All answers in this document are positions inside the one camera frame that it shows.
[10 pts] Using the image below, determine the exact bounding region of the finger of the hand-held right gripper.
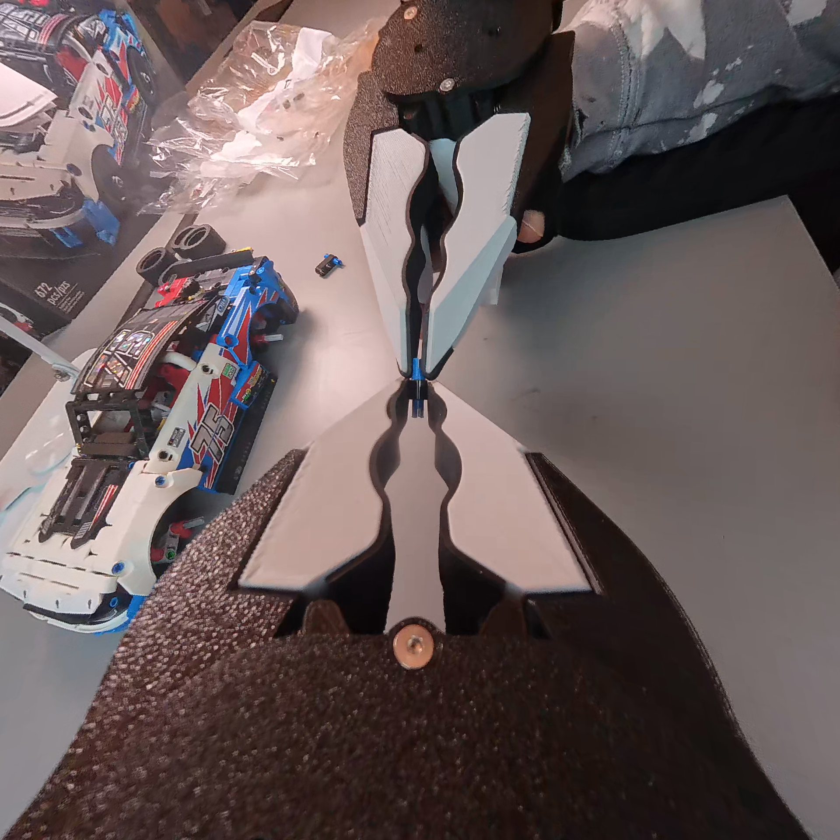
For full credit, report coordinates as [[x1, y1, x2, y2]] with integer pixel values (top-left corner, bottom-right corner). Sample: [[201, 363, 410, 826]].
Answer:
[[420, 112, 532, 382], [361, 126, 429, 380]]

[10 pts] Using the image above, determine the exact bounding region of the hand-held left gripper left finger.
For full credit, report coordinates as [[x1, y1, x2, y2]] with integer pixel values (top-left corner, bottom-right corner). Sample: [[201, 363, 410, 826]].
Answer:
[[238, 377, 411, 598]]

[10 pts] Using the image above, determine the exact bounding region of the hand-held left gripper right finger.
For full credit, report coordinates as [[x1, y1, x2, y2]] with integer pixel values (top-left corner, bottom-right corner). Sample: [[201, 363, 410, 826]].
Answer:
[[423, 377, 603, 598]]

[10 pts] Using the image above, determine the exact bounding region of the grey desk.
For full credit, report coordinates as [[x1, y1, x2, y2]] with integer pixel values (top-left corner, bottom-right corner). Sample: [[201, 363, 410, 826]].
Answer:
[[0, 26, 840, 834]]

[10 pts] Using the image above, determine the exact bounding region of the brick race car model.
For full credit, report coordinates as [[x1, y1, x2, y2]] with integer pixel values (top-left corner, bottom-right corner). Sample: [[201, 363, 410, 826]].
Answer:
[[0, 248, 299, 636]]

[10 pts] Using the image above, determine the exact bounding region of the clear plastic bag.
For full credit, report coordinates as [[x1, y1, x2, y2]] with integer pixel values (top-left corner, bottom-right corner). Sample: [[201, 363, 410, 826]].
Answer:
[[138, 20, 395, 214]]

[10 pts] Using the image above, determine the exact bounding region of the black toy tyre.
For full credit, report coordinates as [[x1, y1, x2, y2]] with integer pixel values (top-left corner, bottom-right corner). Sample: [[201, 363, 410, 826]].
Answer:
[[136, 248, 175, 287], [172, 224, 225, 255]]

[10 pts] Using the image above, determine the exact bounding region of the person's black clothing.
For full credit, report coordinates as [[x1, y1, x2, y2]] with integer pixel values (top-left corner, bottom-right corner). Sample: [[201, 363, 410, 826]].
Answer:
[[558, 98, 840, 277]]

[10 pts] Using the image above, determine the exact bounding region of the printed race car box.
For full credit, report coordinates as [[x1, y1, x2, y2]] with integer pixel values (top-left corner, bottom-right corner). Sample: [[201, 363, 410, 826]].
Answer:
[[0, 0, 198, 324]]

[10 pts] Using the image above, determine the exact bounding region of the instruction booklet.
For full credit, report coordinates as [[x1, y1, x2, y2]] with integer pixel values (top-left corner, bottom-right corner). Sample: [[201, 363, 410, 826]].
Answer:
[[0, 62, 60, 130]]

